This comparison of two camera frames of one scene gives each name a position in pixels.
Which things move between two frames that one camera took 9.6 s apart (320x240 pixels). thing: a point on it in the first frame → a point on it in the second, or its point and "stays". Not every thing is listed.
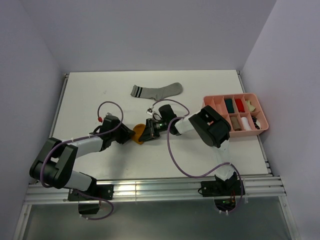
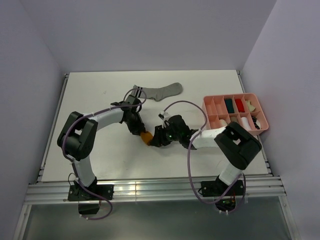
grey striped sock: x=157 y=93 stays
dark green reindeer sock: x=230 y=106 stays
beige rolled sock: x=251 y=107 stays
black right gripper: x=149 y=132 → x=158 y=139
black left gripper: x=126 y=133 → x=140 y=126
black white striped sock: x=257 y=123 stays
